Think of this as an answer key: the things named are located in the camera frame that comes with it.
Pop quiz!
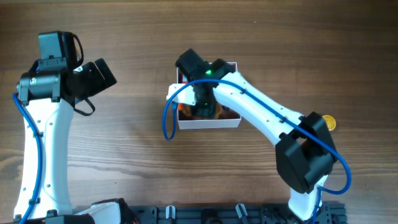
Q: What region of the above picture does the brown plush toy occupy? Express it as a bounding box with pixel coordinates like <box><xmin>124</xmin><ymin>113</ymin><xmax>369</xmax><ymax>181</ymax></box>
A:
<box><xmin>177</xmin><ymin>103</ymin><xmax>223</xmax><ymax>120</ymax></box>

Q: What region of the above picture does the pink white open box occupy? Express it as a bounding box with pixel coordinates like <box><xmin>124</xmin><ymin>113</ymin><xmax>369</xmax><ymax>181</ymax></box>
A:
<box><xmin>174</xmin><ymin>59</ymin><xmax>241</xmax><ymax>129</ymax></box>

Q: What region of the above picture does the red toy fire truck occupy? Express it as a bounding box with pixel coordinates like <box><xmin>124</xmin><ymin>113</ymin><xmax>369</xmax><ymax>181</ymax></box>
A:
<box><xmin>178</xmin><ymin>72</ymin><xmax>189</xmax><ymax>84</ymax></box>

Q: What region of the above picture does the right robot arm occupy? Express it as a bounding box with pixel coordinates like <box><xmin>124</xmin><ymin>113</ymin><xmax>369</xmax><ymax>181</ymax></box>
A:
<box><xmin>167</xmin><ymin>49</ymin><xmax>339</xmax><ymax>222</ymax></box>

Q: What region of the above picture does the left blue cable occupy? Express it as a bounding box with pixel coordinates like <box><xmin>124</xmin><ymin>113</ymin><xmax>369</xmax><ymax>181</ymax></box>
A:
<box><xmin>12</xmin><ymin>65</ymin><xmax>44</xmax><ymax>224</ymax></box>

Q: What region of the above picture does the yellow round token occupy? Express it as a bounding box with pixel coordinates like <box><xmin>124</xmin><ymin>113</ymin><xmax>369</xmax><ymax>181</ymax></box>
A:
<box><xmin>322</xmin><ymin>114</ymin><xmax>336</xmax><ymax>131</ymax></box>

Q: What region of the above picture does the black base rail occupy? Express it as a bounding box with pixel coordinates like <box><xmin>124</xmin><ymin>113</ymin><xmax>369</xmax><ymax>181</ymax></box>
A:
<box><xmin>125</xmin><ymin>202</ymin><xmax>348</xmax><ymax>224</ymax></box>

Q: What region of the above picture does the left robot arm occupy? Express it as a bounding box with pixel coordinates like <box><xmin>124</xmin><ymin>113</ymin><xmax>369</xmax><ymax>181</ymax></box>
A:
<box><xmin>12</xmin><ymin>30</ymin><xmax>134</xmax><ymax>223</ymax></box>

